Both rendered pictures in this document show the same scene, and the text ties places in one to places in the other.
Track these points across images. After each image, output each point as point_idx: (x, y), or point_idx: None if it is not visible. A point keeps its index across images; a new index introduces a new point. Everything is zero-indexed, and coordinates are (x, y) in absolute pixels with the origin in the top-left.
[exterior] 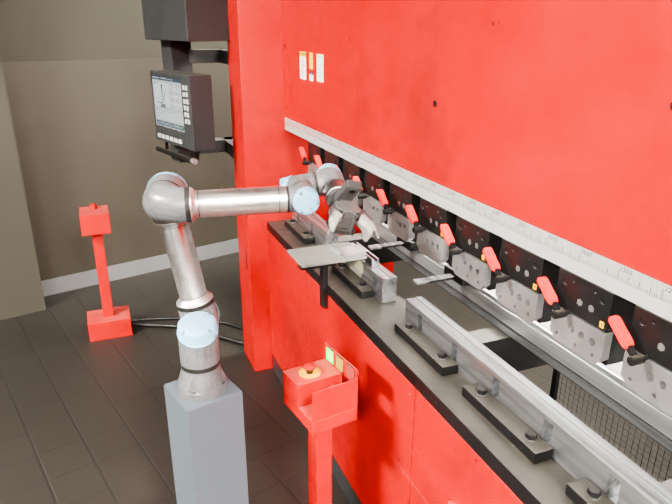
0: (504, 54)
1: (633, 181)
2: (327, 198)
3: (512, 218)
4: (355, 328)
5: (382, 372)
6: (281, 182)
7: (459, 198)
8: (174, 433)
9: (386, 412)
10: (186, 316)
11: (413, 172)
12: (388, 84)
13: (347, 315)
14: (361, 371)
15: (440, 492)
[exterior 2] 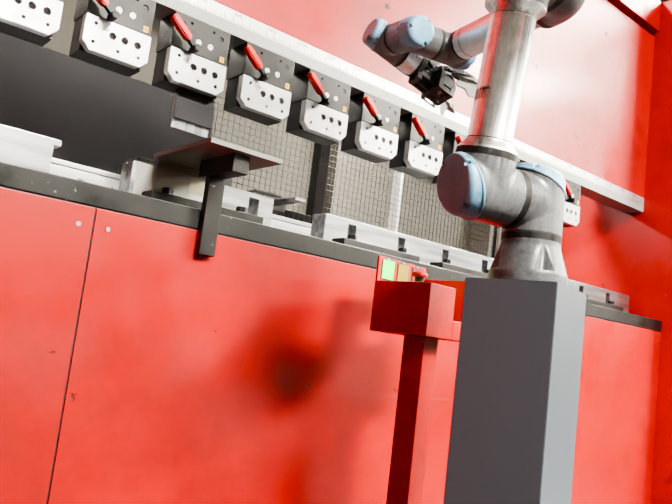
0: (455, 0)
1: (524, 98)
2: (427, 59)
3: (462, 116)
4: (306, 259)
5: (369, 293)
6: (427, 20)
7: (415, 97)
8: (560, 368)
9: (374, 343)
10: (536, 164)
11: (353, 64)
12: None
13: (280, 248)
14: (317, 320)
15: (456, 368)
